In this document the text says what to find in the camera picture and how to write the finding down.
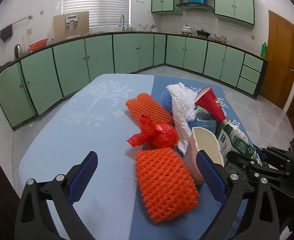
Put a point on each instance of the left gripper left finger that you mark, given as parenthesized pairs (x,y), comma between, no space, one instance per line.
(34,220)

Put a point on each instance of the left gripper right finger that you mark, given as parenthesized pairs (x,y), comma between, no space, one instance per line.
(255,198)

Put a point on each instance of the green milk carton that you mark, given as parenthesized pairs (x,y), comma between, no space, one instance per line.
(231,138)

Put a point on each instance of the white paper cup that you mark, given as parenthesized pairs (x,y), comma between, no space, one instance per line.
(201,139)

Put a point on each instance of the orange foam net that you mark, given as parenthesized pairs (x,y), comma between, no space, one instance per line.
(144,104)
(167,187)

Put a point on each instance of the red paper cone box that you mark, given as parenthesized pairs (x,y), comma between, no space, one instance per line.
(207,100)

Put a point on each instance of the white plastic bag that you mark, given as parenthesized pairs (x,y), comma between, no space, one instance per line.
(183,111)

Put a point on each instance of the red plastic bag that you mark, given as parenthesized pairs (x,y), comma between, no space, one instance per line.
(155,135)

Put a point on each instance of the blue plastic bag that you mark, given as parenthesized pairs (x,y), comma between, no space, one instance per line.
(166,101)

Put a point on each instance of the blue milk carton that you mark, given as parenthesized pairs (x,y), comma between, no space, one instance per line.
(205,120)

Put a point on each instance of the green lower kitchen cabinets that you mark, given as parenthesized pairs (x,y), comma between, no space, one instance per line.
(32,84)

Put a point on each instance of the kitchen faucet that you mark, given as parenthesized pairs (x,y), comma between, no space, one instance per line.
(122,22)

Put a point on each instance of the blue patterned tablecloth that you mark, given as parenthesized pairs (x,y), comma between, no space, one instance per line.
(90,131)

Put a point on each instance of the green bottle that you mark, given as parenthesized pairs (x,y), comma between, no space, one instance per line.
(264,50)

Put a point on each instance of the brown wooden door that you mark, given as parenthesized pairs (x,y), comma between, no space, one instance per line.
(279,76)

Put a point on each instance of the black wok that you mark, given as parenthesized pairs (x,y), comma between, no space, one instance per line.
(202,33)

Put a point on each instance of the steel kettle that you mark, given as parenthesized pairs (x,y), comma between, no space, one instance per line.
(18,51)

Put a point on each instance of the white cooking pot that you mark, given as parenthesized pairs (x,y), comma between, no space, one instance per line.
(186,30)

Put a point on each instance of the red basin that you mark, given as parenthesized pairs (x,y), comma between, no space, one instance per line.
(38,45)

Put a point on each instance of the range hood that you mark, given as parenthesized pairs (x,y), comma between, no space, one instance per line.
(194,6)

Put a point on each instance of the dark hanging towel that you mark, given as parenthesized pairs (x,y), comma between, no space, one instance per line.
(6,33)

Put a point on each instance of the wooden cutting board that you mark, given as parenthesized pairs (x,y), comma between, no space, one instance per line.
(67,26)

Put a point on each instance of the white window blind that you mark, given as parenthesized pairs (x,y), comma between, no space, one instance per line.
(101,12)

